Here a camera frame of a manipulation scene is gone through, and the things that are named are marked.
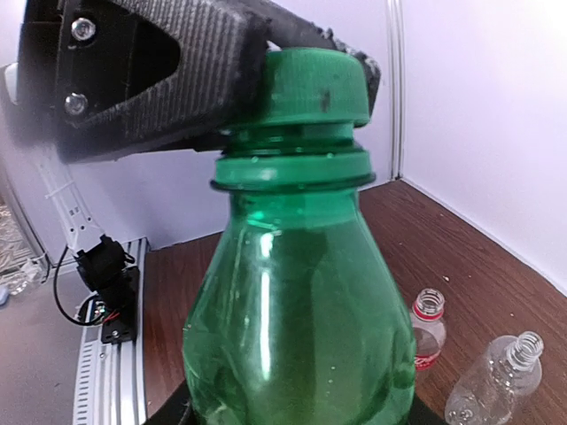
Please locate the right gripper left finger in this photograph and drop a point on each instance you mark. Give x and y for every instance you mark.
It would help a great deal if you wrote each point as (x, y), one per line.
(177, 410)

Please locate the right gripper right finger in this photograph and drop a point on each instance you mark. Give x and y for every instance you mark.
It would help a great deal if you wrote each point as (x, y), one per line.
(421, 414)

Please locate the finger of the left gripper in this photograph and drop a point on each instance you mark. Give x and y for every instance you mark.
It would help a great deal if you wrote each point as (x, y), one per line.
(289, 30)
(152, 72)

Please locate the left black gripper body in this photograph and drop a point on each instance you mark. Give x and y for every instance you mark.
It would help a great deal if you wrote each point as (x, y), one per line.
(74, 60)

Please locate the green bottle cap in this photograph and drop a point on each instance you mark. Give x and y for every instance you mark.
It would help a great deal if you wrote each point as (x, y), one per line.
(311, 86)

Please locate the red label cola bottle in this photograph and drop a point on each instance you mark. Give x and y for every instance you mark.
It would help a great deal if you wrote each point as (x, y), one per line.
(427, 318)

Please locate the clear wide plastic bottle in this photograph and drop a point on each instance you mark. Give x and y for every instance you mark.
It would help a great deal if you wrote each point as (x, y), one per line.
(498, 382)

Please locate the green plastic bottle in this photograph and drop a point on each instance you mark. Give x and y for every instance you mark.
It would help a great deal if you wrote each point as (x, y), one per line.
(298, 320)

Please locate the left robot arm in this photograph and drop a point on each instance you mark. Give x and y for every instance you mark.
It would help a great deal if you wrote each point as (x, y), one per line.
(83, 231)

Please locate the left circuit board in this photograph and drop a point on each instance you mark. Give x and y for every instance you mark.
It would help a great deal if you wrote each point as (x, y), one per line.
(94, 312)

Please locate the aluminium front rail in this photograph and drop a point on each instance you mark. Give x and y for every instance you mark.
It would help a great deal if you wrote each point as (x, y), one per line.
(109, 382)

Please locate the left corner aluminium post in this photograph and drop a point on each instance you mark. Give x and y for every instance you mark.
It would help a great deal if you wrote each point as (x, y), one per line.
(395, 28)

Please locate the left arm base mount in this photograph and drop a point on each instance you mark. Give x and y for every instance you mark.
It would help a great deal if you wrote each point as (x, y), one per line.
(111, 288)

